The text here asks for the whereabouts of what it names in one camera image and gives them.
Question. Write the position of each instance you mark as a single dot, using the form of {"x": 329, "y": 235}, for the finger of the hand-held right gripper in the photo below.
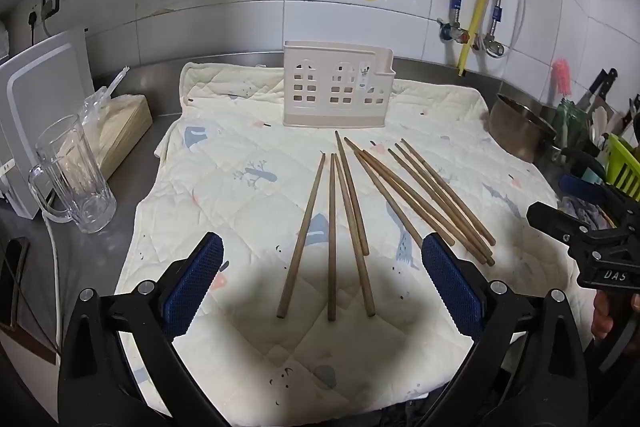
{"x": 582, "y": 188}
{"x": 550, "y": 216}

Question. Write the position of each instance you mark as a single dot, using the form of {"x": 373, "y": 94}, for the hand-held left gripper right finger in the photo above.
{"x": 450, "y": 287}

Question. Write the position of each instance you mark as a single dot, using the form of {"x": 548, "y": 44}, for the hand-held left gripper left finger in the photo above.
{"x": 195, "y": 287}

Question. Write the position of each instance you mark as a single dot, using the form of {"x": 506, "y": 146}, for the brown wooden chopstick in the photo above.
{"x": 442, "y": 207}
{"x": 448, "y": 190}
{"x": 444, "y": 199}
{"x": 384, "y": 192}
{"x": 354, "y": 235}
{"x": 302, "y": 235}
{"x": 425, "y": 207}
{"x": 404, "y": 197}
{"x": 351, "y": 193}

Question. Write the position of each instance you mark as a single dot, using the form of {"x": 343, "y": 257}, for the cream house-shaped utensil holder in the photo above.
{"x": 320, "y": 107}

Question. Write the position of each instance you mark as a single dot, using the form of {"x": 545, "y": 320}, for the person's right hand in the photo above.
{"x": 601, "y": 314}

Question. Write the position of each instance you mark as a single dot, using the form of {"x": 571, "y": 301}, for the green plastic basket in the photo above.
{"x": 625, "y": 167}

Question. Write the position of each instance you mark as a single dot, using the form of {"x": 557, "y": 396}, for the green glass bottle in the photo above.
{"x": 570, "y": 122}

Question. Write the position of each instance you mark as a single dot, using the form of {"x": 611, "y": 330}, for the cream quilted printed mat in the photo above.
{"x": 240, "y": 232}

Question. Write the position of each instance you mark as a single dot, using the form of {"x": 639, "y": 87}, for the metal cooking pot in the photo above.
{"x": 517, "y": 127}

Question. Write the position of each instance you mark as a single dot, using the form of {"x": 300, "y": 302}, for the pink bottle brush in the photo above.
{"x": 561, "y": 79}

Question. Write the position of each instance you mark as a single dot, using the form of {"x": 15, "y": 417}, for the clear glass mug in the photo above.
{"x": 75, "y": 177}

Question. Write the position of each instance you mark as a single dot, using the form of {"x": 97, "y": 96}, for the metal angle valve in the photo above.
{"x": 494, "y": 46}

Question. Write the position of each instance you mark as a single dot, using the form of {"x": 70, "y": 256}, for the pack of wooden chopsticks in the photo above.
{"x": 125, "y": 127}

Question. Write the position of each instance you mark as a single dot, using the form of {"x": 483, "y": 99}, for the thin white tube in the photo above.
{"x": 522, "y": 7}

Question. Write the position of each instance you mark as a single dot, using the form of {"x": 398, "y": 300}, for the clear plastic bag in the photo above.
{"x": 102, "y": 99}

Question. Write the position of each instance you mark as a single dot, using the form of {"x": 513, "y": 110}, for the white plastic cutting board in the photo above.
{"x": 40, "y": 107}

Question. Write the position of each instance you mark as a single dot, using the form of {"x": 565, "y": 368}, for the black power plug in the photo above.
{"x": 32, "y": 24}

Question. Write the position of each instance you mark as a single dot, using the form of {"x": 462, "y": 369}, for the black wall socket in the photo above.
{"x": 50, "y": 0}

